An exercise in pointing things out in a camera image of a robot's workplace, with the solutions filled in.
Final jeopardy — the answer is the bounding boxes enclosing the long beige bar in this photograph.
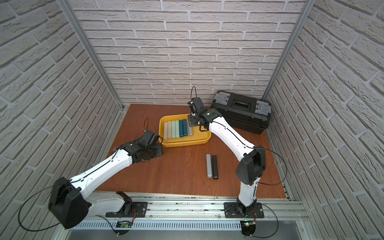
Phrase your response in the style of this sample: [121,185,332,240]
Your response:
[167,121,173,139]

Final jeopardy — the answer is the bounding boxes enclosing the dark teal bar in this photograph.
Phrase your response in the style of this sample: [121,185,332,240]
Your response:
[179,120,184,138]

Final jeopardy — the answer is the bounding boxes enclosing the light mint bar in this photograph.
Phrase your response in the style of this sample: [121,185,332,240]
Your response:
[175,120,180,138]

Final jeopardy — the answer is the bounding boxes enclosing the pale green bar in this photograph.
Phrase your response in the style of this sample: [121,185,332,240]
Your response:
[172,121,176,139]

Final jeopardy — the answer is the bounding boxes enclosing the black bar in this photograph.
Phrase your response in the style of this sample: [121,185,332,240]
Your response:
[212,155,219,180]

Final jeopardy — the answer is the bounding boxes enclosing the short beige bar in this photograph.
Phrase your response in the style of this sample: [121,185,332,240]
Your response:
[163,122,168,140]

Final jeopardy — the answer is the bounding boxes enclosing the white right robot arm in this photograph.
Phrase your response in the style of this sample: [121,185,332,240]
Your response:
[188,97,266,216]

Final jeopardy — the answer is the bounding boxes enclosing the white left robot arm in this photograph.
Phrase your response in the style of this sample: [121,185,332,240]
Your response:
[48,130,164,229]

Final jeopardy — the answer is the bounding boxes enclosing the yellow plastic tray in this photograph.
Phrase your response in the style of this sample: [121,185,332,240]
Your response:
[159,114,212,148]

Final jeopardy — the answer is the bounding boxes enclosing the black plastic toolbox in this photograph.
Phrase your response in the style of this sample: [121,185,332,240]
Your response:
[212,91,272,135]

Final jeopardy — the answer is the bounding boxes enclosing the white vent grille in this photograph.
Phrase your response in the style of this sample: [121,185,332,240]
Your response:
[73,220,241,231]

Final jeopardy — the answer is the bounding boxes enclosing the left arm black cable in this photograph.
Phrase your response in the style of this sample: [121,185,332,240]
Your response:
[17,116,164,235]

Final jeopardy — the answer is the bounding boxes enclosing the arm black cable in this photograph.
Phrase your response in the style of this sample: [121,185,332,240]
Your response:
[190,86,288,240]
[17,116,164,235]

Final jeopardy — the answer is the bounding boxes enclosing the aluminium front mounting rail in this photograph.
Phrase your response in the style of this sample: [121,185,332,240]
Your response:
[83,191,310,223]

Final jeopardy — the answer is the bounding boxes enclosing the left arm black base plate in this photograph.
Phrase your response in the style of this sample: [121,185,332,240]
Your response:
[106,202,148,218]

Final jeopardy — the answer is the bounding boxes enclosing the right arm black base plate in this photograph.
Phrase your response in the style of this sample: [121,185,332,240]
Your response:
[224,202,265,219]

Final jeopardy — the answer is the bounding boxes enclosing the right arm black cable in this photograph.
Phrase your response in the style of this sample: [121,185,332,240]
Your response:
[190,86,288,240]

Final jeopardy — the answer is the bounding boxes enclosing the aluminium right corner post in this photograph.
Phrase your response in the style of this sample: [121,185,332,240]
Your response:
[262,0,316,102]

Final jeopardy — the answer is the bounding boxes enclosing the aluminium corner post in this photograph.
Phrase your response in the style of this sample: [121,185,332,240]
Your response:
[262,0,316,102]
[57,0,124,111]

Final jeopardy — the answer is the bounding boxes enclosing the aluminium left corner post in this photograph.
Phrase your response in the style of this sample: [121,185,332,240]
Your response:
[57,0,124,111]

